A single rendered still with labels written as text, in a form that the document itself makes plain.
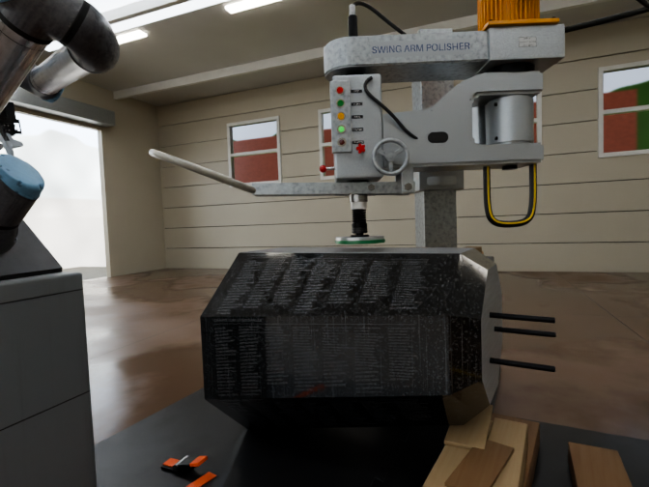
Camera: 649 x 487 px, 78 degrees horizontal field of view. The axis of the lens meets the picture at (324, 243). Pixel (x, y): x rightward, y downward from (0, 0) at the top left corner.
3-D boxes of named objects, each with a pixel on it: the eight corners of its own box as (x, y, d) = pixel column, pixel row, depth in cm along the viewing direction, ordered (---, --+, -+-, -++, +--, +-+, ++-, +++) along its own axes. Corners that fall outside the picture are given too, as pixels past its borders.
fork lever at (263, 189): (408, 195, 184) (408, 185, 184) (416, 192, 165) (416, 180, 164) (258, 197, 185) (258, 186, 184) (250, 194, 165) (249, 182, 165)
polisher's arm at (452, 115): (522, 190, 184) (520, 82, 181) (549, 186, 161) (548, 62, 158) (361, 197, 185) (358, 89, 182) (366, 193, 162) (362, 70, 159)
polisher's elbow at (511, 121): (476, 151, 180) (475, 106, 179) (513, 151, 184) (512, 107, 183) (504, 142, 161) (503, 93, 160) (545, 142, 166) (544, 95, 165)
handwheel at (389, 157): (406, 177, 167) (405, 141, 166) (410, 174, 157) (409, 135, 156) (370, 179, 167) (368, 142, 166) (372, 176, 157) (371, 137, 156)
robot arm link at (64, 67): (144, 34, 99) (62, 82, 144) (93, -7, 90) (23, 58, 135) (125, 73, 97) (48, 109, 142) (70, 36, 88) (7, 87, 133)
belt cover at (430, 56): (533, 87, 184) (532, 50, 183) (565, 66, 158) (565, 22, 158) (324, 96, 185) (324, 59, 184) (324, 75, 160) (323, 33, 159)
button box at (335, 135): (352, 153, 164) (349, 82, 162) (352, 152, 161) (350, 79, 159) (331, 154, 164) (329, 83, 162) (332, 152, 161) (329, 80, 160)
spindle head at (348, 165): (412, 186, 185) (409, 89, 183) (423, 182, 163) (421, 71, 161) (334, 189, 185) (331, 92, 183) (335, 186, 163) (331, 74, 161)
